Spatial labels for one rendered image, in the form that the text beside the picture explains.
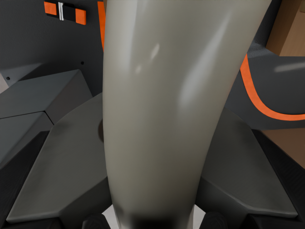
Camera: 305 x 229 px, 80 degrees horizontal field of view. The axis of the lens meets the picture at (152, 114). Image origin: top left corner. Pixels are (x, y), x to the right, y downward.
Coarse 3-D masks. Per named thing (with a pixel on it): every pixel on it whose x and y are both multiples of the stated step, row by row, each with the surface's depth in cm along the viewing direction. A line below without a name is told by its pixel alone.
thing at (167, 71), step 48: (144, 0) 3; (192, 0) 2; (240, 0) 2; (144, 48) 3; (192, 48) 3; (240, 48) 3; (144, 96) 3; (192, 96) 3; (144, 144) 4; (192, 144) 4; (144, 192) 4; (192, 192) 5
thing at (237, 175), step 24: (240, 120) 9; (216, 144) 7; (240, 144) 7; (216, 168) 6; (240, 168) 6; (264, 168) 6; (216, 192) 6; (240, 192) 5; (264, 192) 5; (240, 216) 5; (288, 216) 5
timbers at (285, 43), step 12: (288, 0) 78; (300, 0) 72; (288, 12) 78; (300, 12) 74; (276, 24) 86; (288, 24) 78; (300, 24) 76; (276, 36) 86; (288, 36) 79; (300, 36) 79; (276, 48) 86; (288, 48) 82; (300, 48) 82
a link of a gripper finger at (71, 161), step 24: (96, 96) 11; (72, 120) 8; (96, 120) 8; (48, 144) 7; (72, 144) 7; (96, 144) 7; (48, 168) 6; (72, 168) 6; (96, 168) 6; (24, 192) 5; (48, 192) 5; (72, 192) 5; (96, 192) 6; (24, 216) 5; (48, 216) 5; (72, 216) 5
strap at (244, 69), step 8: (104, 16) 86; (104, 24) 88; (104, 32) 90; (248, 72) 102; (248, 80) 105; (248, 88) 108; (256, 96) 111; (256, 104) 114; (264, 112) 118; (272, 112) 118
